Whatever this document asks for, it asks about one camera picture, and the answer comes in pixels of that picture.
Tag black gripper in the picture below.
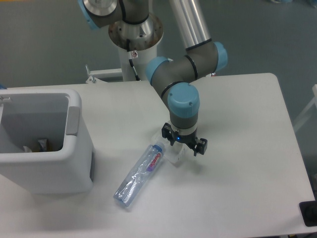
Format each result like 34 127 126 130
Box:
161 122 208 156

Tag clear plastic water bottle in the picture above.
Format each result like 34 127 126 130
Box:
113 140 165 207

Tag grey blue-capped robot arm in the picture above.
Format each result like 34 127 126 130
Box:
78 0 228 154

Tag white trash can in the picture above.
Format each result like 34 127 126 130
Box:
0 89 95 194

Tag trash inside the can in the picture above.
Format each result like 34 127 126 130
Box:
23 138 53 153

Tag black object at table edge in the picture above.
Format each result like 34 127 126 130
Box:
299 200 317 227

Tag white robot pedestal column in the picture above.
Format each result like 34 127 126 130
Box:
118 46 157 81

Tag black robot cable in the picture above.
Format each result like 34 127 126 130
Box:
125 38 142 81

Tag white pedestal base frame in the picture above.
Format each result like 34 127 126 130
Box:
85 64 148 84

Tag white frame at right edge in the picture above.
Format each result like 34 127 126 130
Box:
293 84 317 133

